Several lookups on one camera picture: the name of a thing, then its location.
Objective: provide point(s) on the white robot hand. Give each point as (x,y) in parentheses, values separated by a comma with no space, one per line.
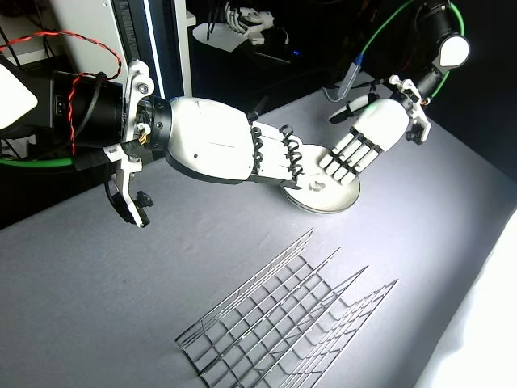
(210,137)
(381,123)

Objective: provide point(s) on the spare white robot hand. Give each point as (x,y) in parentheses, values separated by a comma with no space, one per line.
(246,18)

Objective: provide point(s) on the white board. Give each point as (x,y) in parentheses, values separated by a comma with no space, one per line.
(214,38)

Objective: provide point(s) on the white cabinet panel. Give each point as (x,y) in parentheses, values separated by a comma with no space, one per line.
(89,32)

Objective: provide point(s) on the grey table cloth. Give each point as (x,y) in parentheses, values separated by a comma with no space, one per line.
(121,283)

